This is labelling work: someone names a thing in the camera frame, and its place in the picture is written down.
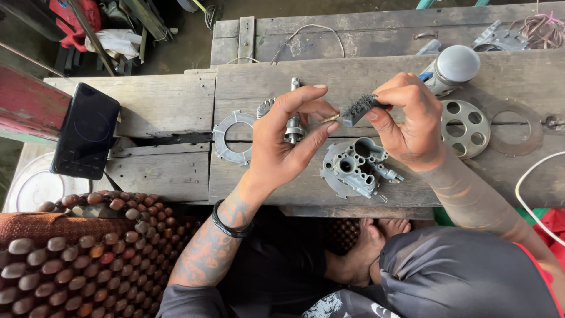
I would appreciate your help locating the person's right hand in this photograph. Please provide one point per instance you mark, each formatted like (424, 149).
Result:
(415, 128)

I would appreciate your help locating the person's left hand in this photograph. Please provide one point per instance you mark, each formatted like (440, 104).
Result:
(273, 150)

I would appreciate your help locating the small brass jet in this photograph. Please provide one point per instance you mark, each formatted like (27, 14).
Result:
(330, 118)

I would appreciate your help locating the steel gear shaft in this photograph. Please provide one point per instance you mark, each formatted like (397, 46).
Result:
(293, 128)

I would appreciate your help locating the perforated round metal disc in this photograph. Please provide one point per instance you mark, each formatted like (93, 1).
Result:
(463, 117)

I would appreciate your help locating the grey carburetor body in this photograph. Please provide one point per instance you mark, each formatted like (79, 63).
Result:
(355, 170)

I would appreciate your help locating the grey domed metal canister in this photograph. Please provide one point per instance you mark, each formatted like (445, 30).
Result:
(457, 66)

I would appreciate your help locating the small grey metal piece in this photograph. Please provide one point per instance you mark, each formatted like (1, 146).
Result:
(429, 47)

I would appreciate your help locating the black wristbands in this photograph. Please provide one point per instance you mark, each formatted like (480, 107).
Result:
(225, 228)

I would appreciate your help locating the green plastic sheet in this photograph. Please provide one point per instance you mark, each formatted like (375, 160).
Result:
(443, 216)

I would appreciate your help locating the person's bare foot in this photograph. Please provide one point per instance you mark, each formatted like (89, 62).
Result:
(362, 251)

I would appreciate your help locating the dark grey shorts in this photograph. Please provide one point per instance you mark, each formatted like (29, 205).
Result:
(459, 274)

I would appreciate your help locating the red cloth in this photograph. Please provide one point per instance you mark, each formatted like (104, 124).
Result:
(551, 227)

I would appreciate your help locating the black smartphone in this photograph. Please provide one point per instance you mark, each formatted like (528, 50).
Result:
(86, 130)

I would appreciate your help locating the white crumpled cloth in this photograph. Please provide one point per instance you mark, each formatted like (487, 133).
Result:
(117, 42)

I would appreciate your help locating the brown wooden bead seat cover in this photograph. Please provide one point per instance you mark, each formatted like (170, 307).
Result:
(88, 265)

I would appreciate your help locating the red plastic container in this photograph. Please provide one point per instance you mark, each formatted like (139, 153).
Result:
(73, 20)

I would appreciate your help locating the red painted wooden beam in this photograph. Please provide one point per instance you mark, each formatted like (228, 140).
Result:
(31, 106)

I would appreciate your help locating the grey metal bracket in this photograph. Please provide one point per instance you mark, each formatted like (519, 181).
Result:
(498, 37)

